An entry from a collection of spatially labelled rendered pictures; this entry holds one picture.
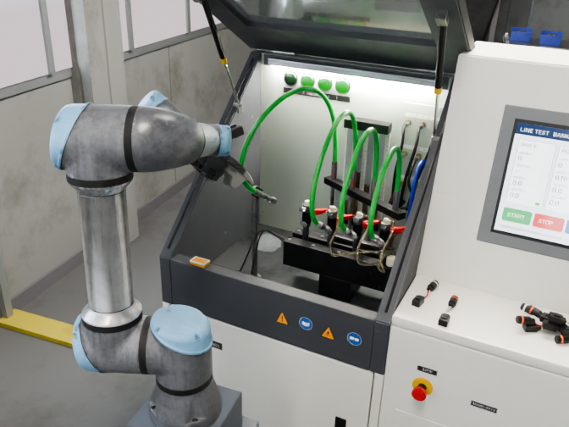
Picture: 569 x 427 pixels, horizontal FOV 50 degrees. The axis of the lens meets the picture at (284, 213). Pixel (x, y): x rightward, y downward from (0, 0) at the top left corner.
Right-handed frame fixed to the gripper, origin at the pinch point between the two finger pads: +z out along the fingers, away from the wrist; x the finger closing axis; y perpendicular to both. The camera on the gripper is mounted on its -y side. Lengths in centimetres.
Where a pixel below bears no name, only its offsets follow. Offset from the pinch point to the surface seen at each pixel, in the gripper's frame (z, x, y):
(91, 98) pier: -15, -185, -10
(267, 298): 20.3, 11.7, 23.8
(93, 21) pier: -39, -180, -41
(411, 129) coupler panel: 31, 6, -43
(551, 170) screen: 39, 53, -40
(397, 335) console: 38, 41, 13
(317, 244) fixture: 29.5, 2.8, 2.1
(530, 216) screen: 45, 50, -30
